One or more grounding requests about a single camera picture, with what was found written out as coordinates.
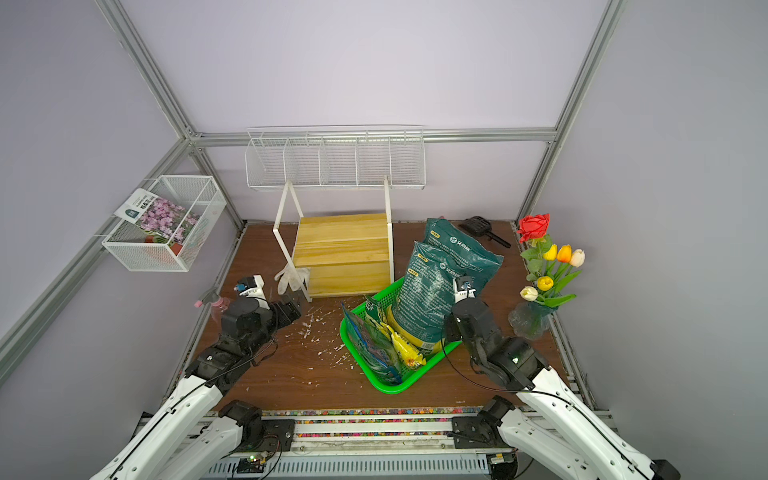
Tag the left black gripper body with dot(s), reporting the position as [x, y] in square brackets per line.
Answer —
[277, 317]

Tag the yellow fertilizer bag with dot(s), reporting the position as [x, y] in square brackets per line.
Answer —
[409, 354]
[376, 315]

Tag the green seed bag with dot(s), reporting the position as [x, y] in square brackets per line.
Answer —
[375, 349]

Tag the green plastic basket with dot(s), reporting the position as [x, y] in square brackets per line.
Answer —
[410, 377]

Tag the dark green fertilizer bag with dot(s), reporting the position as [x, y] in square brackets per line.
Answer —
[468, 253]
[425, 297]

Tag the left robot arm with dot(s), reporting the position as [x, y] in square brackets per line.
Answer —
[192, 384]

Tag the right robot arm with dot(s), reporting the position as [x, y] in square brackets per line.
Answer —
[540, 390]

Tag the white wooden shelf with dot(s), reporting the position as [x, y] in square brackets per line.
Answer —
[347, 255]

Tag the white gloves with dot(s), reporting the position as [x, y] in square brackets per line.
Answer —
[291, 278]

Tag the pink spray bottle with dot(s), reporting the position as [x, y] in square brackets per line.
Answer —
[218, 304]

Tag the purple flower seed packet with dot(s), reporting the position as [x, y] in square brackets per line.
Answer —
[161, 219]

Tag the black small shovel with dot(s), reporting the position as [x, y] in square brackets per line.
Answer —
[478, 227]

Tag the artificial flower bouquet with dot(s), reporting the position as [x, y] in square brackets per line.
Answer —
[551, 268]

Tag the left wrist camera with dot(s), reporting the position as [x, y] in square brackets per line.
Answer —
[252, 287]

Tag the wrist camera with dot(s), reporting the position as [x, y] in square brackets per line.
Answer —
[464, 288]
[252, 287]

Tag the metal base rail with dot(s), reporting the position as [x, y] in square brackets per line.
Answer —
[472, 432]

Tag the white wire side basket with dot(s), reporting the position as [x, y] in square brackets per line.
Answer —
[136, 251]

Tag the white wire wall rack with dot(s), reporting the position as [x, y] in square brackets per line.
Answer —
[336, 156]

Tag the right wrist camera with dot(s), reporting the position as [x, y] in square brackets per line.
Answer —
[464, 288]

